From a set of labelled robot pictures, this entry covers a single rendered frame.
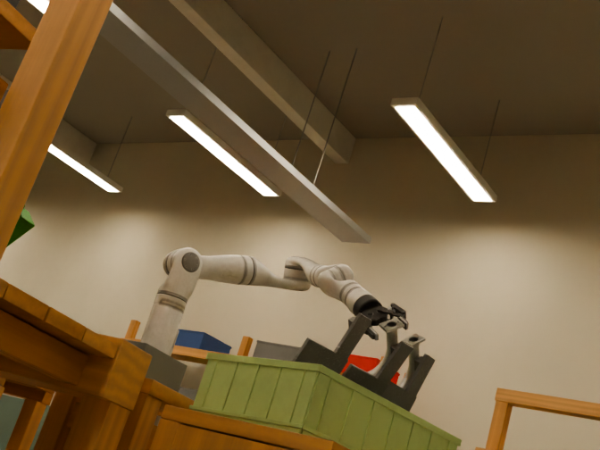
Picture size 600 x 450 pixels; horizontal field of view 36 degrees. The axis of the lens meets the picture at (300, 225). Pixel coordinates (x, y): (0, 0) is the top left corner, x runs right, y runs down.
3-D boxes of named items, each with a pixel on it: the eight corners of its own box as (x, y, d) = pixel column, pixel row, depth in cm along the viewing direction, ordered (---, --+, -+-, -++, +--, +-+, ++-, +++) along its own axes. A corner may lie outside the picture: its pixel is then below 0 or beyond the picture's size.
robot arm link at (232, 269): (237, 286, 289) (253, 284, 282) (160, 279, 274) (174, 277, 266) (238, 257, 291) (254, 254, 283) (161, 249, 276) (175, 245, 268)
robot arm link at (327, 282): (337, 294, 255) (364, 283, 257) (312, 270, 267) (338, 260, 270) (340, 314, 258) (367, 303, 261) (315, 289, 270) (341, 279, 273)
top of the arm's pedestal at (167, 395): (126, 404, 280) (131, 391, 281) (211, 424, 263) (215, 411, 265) (60, 372, 254) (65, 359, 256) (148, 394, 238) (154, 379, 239)
